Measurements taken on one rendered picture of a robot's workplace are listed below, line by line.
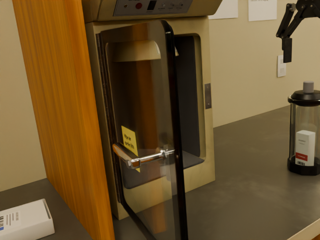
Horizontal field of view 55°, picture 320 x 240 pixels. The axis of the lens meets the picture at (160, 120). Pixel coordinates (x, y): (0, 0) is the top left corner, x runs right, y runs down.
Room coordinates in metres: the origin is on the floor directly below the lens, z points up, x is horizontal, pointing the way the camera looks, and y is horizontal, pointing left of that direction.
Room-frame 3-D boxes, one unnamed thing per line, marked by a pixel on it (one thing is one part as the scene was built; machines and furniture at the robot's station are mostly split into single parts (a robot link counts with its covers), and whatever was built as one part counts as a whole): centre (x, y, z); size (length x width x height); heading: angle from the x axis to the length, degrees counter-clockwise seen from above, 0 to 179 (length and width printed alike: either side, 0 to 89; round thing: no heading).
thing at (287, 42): (0.93, -0.39, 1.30); 0.03 x 0.01 x 0.07; 122
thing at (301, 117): (0.87, -0.43, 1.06); 0.11 x 0.11 x 0.21
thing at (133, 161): (0.45, 0.04, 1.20); 0.10 x 0.05 x 0.03; 24
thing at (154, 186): (0.53, 0.04, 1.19); 0.30 x 0.01 x 0.40; 24
